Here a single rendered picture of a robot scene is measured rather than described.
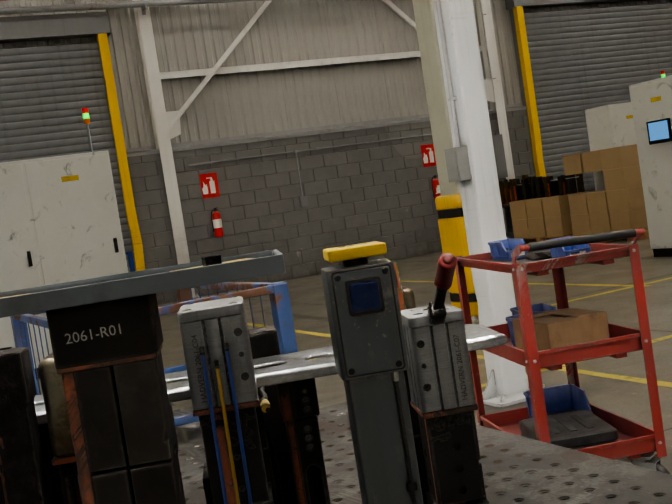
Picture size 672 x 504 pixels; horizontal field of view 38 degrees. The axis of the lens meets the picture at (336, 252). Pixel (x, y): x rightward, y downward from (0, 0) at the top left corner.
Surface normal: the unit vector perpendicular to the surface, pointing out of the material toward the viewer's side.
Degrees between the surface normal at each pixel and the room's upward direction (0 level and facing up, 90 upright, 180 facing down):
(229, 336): 90
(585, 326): 90
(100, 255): 90
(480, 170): 90
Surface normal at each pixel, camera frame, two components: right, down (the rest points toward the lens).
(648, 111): -0.89, 0.16
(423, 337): 0.11, 0.04
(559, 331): 0.32, 0.00
